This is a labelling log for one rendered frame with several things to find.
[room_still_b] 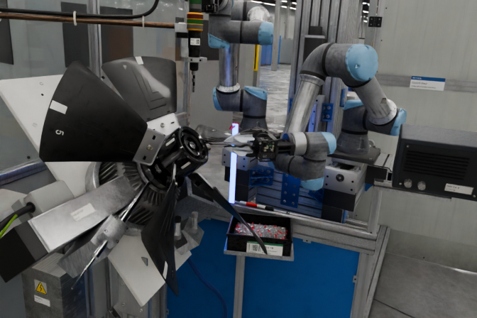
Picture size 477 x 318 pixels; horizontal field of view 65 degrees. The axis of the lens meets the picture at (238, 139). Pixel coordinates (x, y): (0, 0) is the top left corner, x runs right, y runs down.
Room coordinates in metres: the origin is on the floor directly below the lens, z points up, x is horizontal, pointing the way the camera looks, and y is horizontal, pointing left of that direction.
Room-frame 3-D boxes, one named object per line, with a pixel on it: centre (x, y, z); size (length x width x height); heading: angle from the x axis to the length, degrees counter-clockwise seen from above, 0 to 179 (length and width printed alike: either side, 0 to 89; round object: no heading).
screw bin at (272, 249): (1.17, -0.09, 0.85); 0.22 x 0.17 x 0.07; 84
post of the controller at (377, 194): (1.21, -0.49, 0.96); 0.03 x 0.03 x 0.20; 70
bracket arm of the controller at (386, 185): (1.17, -0.58, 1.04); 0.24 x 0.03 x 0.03; 70
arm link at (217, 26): (1.33, 0.07, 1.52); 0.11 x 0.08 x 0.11; 87
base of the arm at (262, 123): (1.86, -0.07, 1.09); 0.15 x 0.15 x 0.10
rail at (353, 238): (1.36, -0.08, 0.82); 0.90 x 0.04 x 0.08; 70
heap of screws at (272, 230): (1.17, -0.10, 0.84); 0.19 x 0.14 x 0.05; 84
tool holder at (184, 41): (1.05, 0.14, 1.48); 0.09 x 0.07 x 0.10; 105
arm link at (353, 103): (1.63, -0.52, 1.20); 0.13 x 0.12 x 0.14; 45
